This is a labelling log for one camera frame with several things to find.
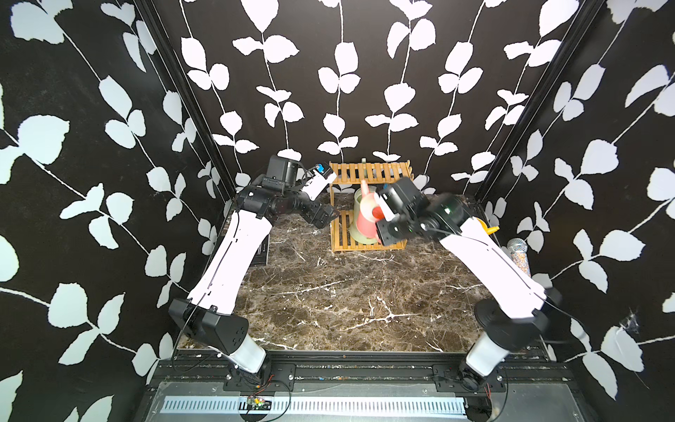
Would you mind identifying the small circuit board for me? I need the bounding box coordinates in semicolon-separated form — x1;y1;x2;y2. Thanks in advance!
245;397;272;413

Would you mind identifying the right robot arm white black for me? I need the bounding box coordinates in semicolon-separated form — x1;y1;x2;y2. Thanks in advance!
375;178;560;390

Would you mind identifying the green watering can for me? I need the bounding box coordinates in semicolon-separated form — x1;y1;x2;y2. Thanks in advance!
349;189;378;245

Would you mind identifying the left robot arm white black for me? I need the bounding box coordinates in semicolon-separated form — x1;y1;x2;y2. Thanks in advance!
169;156;339;375

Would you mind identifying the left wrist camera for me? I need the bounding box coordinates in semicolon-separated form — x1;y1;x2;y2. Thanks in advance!
302;164;337;200

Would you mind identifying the wooden slatted shelf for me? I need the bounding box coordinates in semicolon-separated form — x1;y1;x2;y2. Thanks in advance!
329;161;413;252

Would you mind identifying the pink watering can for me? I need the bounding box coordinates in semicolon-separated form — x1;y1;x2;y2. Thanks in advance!
349;179;384;245

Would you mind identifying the sprinkles bottle silver cap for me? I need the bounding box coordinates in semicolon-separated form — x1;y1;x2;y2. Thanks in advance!
507;238;531;276

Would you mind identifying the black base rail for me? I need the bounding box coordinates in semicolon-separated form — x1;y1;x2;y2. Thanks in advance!
149;350;574;396

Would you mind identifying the yellow watering can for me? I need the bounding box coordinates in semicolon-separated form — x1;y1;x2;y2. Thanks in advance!
475;217;500;236

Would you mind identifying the white perforated strip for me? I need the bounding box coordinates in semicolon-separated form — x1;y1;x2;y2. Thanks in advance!
160;396;467;418

